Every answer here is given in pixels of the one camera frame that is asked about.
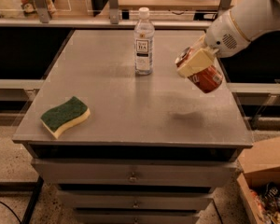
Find grey drawer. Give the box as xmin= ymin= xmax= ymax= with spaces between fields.
xmin=75 ymin=210 xmax=199 ymax=224
xmin=57 ymin=190 xmax=212 ymax=211
xmin=32 ymin=159 xmax=236 ymax=188

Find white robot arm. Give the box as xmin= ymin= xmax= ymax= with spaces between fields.
xmin=175 ymin=0 xmax=280 ymax=77

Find cardboard box with snacks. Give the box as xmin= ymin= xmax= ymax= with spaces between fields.
xmin=237 ymin=136 xmax=280 ymax=224

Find top grey drawer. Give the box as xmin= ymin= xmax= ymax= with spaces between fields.
xmin=32 ymin=159 xmax=236 ymax=188

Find red coke can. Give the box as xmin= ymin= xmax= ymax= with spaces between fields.
xmin=184 ymin=60 xmax=223 ymax=93

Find green and yellow sponge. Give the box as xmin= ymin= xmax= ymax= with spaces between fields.
xmin=40 ymin=96 xmax=91 ymax=139

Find bottom grey drawer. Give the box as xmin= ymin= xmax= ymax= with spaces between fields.
xmin=75 ymin=210 xmax=199 ymax=224

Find metal railing with posts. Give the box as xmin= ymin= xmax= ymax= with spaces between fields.
xmin=0 ymin=0 xmax=237 ymax=29

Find grey drawer cabinet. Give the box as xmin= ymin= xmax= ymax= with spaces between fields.
xmin=13 ymin=30 xmax=252 ymax=215

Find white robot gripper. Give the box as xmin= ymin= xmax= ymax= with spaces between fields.
xmin=176 ymin=10 xmax=250 ymax=77

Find snack bags in box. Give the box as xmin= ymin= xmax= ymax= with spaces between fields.
xmin=250 ymin=182 xmax=280 ymax=224

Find black floor cable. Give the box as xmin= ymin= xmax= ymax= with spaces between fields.
xmin=0 ymin=193 xmax=24 ymax=224

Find clear plastic tea bottle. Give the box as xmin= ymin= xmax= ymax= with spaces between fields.
xmin=133 ymin=7 xmax=155 ymax=76

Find middle grey drawer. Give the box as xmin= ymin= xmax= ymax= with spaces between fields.
xmin=57 ymin=190 xmax=212 ymax=211

